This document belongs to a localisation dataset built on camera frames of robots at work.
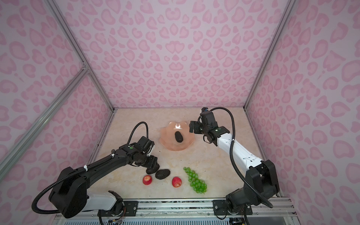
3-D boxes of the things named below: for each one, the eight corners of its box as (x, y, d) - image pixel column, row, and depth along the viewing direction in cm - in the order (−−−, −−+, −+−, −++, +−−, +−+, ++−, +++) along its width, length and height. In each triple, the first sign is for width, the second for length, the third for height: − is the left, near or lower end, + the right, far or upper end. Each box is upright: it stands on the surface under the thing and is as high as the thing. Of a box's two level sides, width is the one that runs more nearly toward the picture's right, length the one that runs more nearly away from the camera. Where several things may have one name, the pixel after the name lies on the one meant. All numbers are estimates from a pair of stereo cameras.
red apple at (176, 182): (172, 187, 81) (171, 185, 78) (172, 178, 84) (172, 176, 81) (181, 187, 81) (181, 185, 78) (181, 178, 84) (181, 176, 81)
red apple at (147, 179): (143, 184, 83) (141, 182, 80) (144, 177, 85) (143, 175, 82) (151, 184, 83) (150, 182, 80) (152, 177, 85) (151, 175, 82)
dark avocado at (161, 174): (156, 179, 84) (154, 177, 81) (157, 171, 87) (156, 169, 84) (169, 179, 84) (169, 177, 81) (170, 171, 87) (169, 168, 84)
